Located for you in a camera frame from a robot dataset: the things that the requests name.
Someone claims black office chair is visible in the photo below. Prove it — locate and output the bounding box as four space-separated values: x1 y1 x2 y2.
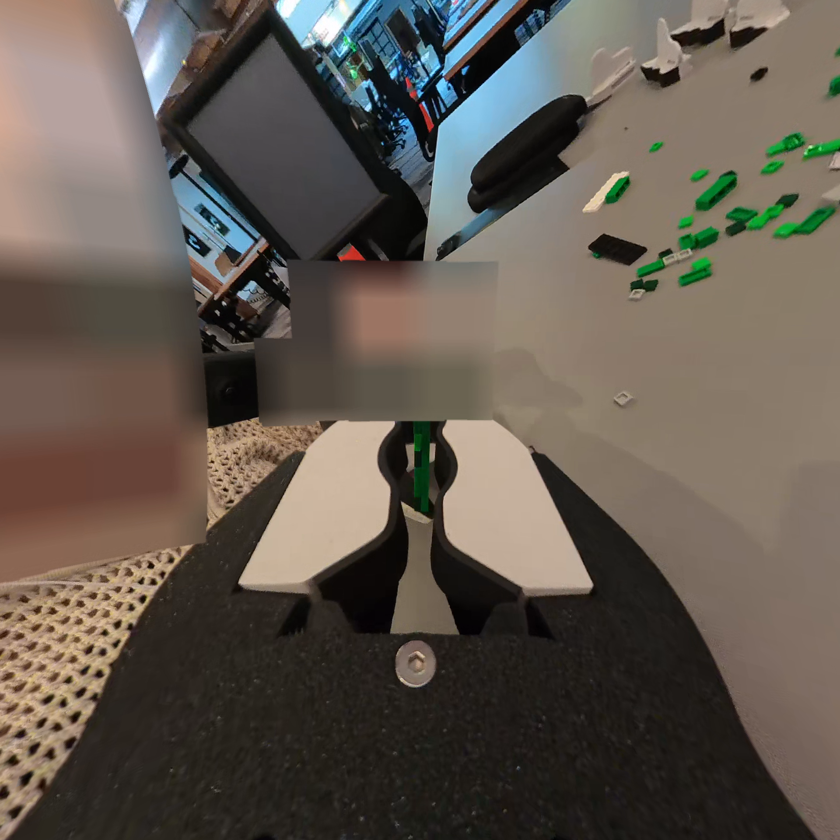
367 173 429 264

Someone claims white lego plate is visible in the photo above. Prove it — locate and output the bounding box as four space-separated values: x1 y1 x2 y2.
582 171 631 215

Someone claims black long lego plate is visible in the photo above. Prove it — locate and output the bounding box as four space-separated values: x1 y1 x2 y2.
587 234 648 266

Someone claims long office desk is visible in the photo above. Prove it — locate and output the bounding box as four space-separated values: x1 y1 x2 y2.
443 0 534 74

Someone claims green lego plate assembly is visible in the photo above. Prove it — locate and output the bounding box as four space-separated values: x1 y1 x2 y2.
411 420 434 515

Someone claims black oblong pouch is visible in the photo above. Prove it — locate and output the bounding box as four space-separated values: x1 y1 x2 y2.
466 118 582 213
469 93 589 192

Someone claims grey screen black frame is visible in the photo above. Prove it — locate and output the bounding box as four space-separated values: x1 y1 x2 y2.
160 9 392 261

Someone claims pile of lego pieces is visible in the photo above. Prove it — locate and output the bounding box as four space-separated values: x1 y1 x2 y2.
626 131 840 303

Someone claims orange cone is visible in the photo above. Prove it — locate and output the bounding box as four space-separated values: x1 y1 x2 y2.
403 77 435 132

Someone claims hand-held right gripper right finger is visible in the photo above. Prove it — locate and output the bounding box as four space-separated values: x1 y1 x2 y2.
428 420 595 636

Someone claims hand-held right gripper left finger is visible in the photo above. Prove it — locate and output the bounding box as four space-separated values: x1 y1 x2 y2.
238 420 411 635

